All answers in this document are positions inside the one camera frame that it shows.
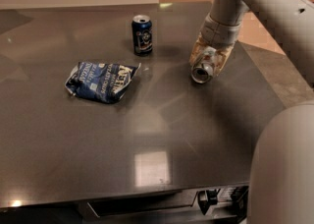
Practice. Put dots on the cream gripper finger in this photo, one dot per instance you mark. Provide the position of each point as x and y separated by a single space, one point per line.
198 49
221 57

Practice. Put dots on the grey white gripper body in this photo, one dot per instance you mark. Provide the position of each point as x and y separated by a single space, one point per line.
218 33

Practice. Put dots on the white green 7up can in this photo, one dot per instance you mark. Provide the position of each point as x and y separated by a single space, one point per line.
202 70

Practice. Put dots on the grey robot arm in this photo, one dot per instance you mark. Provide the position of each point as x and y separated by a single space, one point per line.
281 186

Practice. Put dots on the blue pepsi can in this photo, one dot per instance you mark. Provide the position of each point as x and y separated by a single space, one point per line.
141 34

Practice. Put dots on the blue chip bag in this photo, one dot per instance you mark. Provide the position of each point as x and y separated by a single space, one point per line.
102 82

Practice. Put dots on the black equipment under table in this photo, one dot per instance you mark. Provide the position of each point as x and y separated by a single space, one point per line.
226 205

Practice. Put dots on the black drawer under table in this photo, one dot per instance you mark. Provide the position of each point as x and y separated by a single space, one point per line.
98 208

